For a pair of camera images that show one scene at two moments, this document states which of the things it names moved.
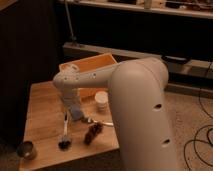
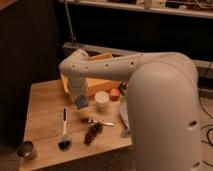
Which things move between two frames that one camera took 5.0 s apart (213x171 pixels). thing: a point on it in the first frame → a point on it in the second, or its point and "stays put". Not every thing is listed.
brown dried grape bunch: x=93 y=130 stays put
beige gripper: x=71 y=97 → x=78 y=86
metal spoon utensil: x=90 y=120 stays put
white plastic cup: x=101 y=101 stays put
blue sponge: x=76 y=112 → x=81 y=101
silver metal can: x=27 y=150 stays put
